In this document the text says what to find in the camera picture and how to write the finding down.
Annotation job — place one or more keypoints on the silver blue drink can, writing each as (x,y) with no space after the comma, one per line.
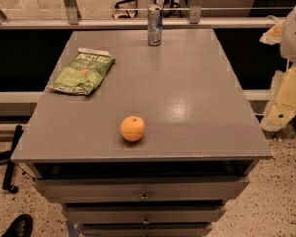
(155,17)

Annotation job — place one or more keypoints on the black chair base leg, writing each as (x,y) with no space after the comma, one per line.
(6,156)

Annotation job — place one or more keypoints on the metal railing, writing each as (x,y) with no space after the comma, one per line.
(97,14)

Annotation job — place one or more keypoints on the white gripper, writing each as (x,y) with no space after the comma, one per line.
(294,37)

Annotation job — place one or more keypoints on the bottom grey drawer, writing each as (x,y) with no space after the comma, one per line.
(153,230)

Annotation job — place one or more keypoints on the top grey drawer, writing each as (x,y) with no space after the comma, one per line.
(136,190)

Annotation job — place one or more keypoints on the grey drawer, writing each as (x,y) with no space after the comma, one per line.
(145,214)
(153,230)
(136,190)

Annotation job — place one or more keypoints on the black office chair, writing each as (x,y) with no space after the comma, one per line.
(132,9)

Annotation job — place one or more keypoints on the green jalapeno chip bag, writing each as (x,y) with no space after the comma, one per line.
(84,73)

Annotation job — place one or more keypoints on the middle grey drawer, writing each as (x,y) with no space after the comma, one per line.
(145,214)

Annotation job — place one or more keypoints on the grey drawer cabinet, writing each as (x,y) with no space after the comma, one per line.
(198,121)

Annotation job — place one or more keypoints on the black shoe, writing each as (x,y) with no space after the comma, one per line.
(22,226)

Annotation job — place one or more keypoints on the orange fruit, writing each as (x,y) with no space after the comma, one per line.
(133,128)

